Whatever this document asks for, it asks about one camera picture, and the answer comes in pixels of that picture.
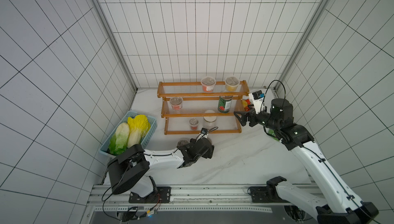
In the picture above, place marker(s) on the white lidded glass jar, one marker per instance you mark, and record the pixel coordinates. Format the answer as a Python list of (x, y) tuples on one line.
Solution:
[(209, 121)]

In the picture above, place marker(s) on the small red jar bottom shelf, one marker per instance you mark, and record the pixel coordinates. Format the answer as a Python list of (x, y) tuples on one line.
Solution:
[(194, 124)]

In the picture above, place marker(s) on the green snack packet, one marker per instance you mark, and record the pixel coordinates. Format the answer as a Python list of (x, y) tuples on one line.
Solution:
[(272, 133)]

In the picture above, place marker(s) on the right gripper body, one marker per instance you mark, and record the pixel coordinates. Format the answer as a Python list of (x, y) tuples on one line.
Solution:
[(250, 118)]

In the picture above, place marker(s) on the small red jar middle shelf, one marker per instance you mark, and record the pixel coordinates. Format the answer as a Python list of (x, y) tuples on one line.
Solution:
[(176, 103)]

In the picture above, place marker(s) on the blue plastic basket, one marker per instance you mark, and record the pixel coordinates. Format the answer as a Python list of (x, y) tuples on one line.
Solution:
[(104, 148)]

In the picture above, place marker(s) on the wooden three-tier shelf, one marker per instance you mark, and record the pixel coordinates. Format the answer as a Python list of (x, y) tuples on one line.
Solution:
[(197, 104)]

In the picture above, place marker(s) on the yellow label seed jar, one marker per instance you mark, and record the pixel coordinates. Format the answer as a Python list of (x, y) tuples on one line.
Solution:
[(231, 84)]

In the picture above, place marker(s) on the red label seed jar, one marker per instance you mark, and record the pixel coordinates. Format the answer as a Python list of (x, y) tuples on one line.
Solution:
[(208, 83)]

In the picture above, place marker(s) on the metal base rail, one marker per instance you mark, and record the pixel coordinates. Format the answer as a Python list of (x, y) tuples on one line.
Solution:
[(188, 198)]

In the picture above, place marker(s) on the red snack packets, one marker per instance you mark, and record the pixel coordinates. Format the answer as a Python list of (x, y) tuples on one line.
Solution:
[(246, 104)]

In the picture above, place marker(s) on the watermelon seed tin can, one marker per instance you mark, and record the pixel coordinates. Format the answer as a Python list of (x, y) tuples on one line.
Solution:
[(224, 104)]

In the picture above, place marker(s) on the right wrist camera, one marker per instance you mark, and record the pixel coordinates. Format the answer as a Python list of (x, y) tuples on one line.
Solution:
[(257, 99)]

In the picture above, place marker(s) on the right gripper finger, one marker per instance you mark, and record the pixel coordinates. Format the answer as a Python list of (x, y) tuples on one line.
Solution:
[(241, 114), (243, 121)]

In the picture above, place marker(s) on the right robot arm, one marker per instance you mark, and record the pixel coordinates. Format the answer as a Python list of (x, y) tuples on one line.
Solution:
[(340, 204)]

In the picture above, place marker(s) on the small red jar shelf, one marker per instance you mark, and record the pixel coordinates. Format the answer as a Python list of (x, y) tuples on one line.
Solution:
[(176, 103), (194, 124)]

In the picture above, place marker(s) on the yellow-green napa cabbage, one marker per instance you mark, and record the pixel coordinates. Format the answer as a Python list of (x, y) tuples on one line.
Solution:
[(139, 127)]

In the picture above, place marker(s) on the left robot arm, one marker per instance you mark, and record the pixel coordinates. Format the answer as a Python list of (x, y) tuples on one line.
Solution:
[(132, 170)]

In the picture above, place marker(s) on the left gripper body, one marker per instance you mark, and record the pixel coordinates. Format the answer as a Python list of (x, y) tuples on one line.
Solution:
[(208, 155)]

